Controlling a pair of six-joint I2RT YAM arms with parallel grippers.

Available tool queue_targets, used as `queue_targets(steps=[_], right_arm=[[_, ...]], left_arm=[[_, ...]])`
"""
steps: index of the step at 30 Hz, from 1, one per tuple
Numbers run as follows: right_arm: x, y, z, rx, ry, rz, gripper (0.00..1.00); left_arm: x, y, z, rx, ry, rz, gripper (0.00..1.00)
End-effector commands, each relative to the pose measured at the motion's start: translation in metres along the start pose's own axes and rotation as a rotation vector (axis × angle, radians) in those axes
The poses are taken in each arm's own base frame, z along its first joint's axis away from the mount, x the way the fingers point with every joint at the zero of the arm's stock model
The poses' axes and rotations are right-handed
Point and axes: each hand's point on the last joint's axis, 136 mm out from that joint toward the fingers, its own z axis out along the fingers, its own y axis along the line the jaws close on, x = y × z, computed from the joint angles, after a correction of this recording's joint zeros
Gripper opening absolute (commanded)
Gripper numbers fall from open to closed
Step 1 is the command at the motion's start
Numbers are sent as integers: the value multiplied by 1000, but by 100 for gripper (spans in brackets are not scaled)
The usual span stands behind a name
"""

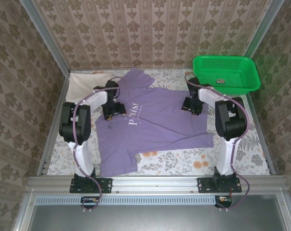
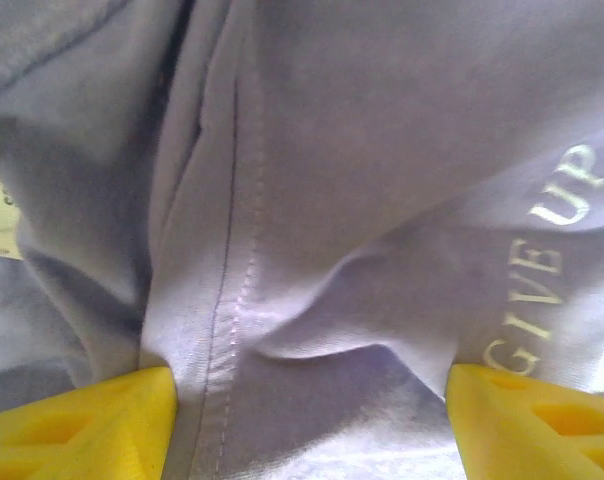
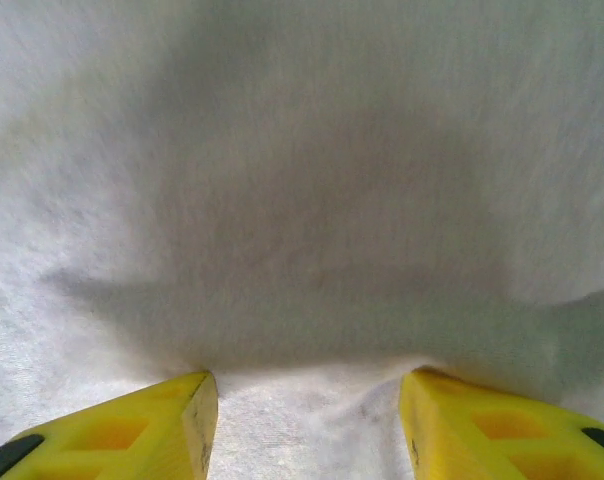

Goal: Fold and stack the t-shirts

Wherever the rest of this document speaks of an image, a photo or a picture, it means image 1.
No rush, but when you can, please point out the long aluminium mounting rail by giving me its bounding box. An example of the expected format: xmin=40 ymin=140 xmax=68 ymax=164
xmin=26 ymin=175 xmax=288 ymax=194

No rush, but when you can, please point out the grey slotted cable duct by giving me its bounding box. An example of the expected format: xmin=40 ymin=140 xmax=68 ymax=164
xmin=35 ymin=195 xmax=234 ymax=206

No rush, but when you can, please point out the white folded t-shirt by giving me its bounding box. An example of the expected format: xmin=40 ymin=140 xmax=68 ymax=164
xmin=66 ymin=71 xmax=112 ymax=103

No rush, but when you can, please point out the grey metal sheet panel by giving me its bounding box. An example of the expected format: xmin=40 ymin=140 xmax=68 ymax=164
xmin=14 ymin=192 xmax=291 ymax=231

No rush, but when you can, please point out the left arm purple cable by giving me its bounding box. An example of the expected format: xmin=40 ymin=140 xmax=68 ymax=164
xmin=72 ymin=76 xmax=123 ymax=214

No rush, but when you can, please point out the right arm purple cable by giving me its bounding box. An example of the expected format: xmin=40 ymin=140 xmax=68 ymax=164
xmin=185 ymin=73 xmax=251 ymax=212

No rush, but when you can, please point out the aluminium frame post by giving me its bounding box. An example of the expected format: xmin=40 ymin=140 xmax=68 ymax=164
xmin=241 ymin=0 xmax=285 ymax=61
xmin=19 ymin=0 xmax=71 ymax=74

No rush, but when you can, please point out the aluminium table side rail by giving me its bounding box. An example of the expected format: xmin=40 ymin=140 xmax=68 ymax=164
xmin=36 ymin=71 xmax=71 ymax=176
xmin=245 ymin=92 xmax=277 ymax=176

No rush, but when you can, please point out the green plastic basket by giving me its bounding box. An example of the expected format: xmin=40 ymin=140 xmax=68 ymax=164
xmin=192 ymin=55 xmax=261 ymax=95

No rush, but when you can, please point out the purple printed t-shirt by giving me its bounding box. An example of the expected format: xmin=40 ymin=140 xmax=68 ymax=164
xmin=94 ymin=67 xmax=214 ymax=178

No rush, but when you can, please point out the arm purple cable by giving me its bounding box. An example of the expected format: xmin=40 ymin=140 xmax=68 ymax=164
xmin=185 ymin=73 xmax=251 ymax=212
xmin=72 ymin=76 xmax=123 ymax=214

